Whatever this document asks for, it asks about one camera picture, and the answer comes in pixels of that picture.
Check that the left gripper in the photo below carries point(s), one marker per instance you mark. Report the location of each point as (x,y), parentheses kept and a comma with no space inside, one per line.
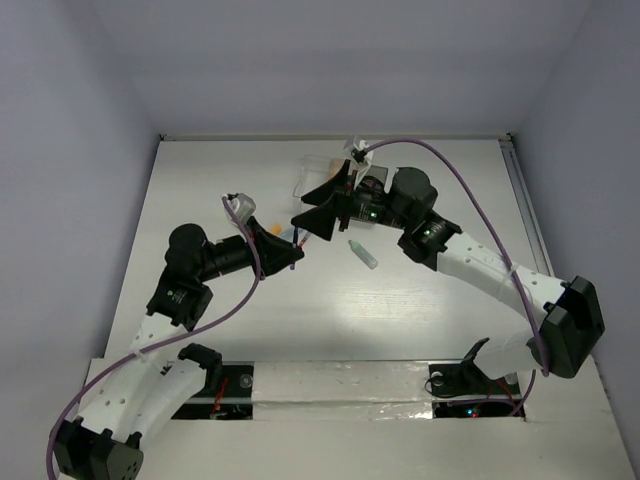
(274,253)

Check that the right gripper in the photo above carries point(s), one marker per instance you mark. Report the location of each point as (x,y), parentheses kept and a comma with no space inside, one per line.
(321,220)

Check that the dark purple pen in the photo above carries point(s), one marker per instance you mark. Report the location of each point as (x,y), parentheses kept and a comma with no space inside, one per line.
(295,238)

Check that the green glue tube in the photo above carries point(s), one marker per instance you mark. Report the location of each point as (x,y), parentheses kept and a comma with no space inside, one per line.
(363,254)

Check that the red patterned pen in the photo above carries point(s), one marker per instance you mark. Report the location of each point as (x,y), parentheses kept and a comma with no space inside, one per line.
(304,239)

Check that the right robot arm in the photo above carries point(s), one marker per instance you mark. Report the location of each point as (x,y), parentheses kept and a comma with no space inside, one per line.
(564,318)

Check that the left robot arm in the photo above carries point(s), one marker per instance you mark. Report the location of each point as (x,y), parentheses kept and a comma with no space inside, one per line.
(140,393)

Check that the blue glue tube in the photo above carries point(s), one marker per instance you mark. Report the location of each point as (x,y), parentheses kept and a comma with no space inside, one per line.
(287,234)

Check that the clear plastic container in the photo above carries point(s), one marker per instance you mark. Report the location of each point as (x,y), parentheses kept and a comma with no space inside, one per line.
(313,171)

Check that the orange plastic container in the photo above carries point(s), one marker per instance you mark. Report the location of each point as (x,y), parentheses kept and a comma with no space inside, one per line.
(335,166)

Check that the dark grey plastic container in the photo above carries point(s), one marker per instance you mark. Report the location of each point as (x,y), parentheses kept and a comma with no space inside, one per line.
(376,178)

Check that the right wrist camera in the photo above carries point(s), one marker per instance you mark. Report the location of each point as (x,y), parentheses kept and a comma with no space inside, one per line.
(356,149)

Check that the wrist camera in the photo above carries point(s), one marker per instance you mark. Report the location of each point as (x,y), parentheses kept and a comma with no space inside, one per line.
(356,149)
(241,205)

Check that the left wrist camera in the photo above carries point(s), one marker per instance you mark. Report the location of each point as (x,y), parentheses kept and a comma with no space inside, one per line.
(241,205)

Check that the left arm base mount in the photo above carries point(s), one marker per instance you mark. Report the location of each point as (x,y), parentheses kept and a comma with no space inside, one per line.
(229,399)

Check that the aluminium rail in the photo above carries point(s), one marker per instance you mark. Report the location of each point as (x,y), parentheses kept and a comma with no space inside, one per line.
(540,240)

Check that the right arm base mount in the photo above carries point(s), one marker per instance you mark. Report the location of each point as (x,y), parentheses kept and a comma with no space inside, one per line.
(460,390)

